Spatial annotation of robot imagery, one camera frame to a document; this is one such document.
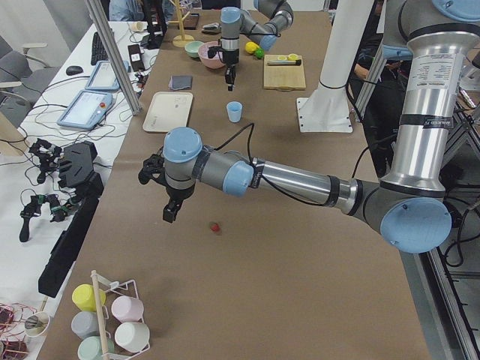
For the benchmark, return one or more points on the yellow lemon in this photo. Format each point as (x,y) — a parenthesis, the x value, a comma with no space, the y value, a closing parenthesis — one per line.
(251,47)

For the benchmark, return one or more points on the green lime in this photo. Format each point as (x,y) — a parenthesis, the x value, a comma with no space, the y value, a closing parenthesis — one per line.
(259,53)

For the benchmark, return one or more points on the grey folded cloth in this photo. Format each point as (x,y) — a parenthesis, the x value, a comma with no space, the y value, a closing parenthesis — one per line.
(180,82)

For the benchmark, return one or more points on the blue teach pendant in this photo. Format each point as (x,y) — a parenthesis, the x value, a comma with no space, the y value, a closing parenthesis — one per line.
(86,110)
(103,78)

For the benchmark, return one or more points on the white cup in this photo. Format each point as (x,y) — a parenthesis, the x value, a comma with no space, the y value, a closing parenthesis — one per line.
(132,336)

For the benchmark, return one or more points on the mint cup in rack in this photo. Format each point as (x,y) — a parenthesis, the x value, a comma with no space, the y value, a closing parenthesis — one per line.
(90,349)

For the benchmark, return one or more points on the light blue cup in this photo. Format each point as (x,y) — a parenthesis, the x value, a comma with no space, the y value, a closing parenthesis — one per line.
(234,111)

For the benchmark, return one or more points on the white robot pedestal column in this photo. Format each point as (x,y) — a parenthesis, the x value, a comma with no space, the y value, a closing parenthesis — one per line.
(327,108)

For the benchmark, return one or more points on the metal ice scoop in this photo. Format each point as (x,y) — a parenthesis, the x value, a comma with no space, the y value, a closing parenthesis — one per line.
(212,28)

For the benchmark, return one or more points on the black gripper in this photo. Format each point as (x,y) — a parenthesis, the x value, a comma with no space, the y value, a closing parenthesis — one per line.
(173,195)
(229,58)

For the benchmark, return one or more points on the wooden cutting board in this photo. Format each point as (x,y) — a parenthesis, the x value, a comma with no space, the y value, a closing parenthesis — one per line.
(283,77)

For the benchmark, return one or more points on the knife with metal handle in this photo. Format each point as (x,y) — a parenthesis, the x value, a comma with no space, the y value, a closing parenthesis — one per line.
(287,62)

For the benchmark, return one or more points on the pink bowl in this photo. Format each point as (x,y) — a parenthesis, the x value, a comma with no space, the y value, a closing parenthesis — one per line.
(214,62)

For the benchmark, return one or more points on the white wire cup rack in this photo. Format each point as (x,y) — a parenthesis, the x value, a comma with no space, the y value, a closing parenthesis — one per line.
(106,291)

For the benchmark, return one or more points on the cream rabbit tray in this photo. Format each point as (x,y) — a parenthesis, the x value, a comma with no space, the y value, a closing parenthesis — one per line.
(168,110)

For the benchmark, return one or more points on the grey-blue cup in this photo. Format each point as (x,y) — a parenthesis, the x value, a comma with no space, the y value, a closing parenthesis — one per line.
(85,324)

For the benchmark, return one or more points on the yellow-green cup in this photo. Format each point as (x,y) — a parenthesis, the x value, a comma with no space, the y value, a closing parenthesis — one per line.
(83,297)

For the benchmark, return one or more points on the red strawberry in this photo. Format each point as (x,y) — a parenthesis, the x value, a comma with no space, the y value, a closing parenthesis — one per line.
(214,227)

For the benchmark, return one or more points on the wooden cup stand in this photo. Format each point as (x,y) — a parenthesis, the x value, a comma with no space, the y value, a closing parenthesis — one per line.
(183,11)

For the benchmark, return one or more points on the pink cup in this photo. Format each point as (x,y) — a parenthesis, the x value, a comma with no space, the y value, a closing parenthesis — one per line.
(127,309)

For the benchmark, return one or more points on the mint green bowl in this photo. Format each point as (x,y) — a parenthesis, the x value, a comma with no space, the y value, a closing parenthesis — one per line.
(192,48)

